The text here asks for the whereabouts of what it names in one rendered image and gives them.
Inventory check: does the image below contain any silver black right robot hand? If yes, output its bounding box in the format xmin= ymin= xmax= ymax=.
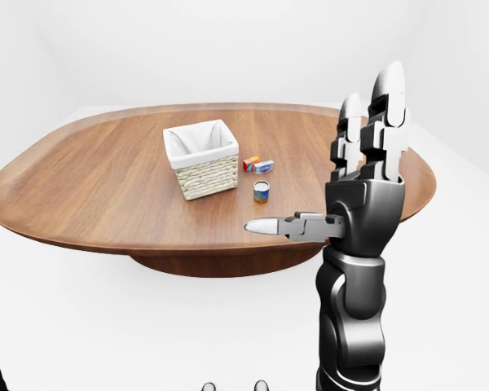
xmin=244 ymin=60 xmax=412 ymax=259

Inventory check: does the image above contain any small soup tin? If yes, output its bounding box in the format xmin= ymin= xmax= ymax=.
xmin=253 ymin=181 xmax=271 ymax=204

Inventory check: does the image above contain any woven basket with white liner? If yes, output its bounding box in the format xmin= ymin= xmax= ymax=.
xmin=162 ymin=118 xmax=240 ymax=202

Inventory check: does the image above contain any small blue white food box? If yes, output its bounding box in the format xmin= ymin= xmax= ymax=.
xmin=253 ymin=159 xmax=276 ymax=176

